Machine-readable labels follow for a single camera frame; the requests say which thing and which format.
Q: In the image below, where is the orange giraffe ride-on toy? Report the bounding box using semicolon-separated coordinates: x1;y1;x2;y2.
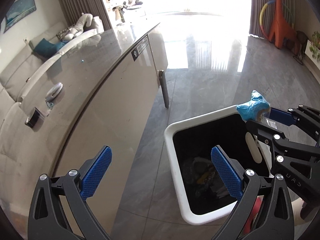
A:
259;0;300;56

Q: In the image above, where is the silver round keychain case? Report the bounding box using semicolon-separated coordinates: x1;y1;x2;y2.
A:
45;82;63;109

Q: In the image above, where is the white swivel stool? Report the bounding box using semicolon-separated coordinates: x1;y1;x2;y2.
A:
119;0;143;23

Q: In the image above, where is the potted green plant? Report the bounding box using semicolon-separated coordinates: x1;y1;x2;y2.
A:
309;31;320;62

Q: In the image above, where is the teal throw pillow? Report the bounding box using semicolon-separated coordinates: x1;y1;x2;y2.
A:
33;38;68;58

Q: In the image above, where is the light grey sectional sofa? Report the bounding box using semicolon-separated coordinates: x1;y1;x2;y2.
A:
0;15;104;126

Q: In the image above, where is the white trash bin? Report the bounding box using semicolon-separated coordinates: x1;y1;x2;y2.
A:
164;105;271;225

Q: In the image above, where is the grey brown curtain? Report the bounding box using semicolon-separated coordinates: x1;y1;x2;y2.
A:
59;0;112;30

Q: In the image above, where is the white plush toy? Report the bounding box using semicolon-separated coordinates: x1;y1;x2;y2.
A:
63;13;93;41

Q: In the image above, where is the right landscape wall panel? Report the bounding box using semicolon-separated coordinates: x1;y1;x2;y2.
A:
4;0;36;32

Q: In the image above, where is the blue toy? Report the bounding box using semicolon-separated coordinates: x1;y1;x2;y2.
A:
236;90;271;122

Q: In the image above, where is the black tape roll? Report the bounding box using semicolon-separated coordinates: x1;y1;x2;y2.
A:
24;107;45;129

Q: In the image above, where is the grey oval coffee table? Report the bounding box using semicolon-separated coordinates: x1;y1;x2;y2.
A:
1;22;168;239

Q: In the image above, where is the patterned cushion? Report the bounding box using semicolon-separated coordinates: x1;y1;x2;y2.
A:
56;27;74;41

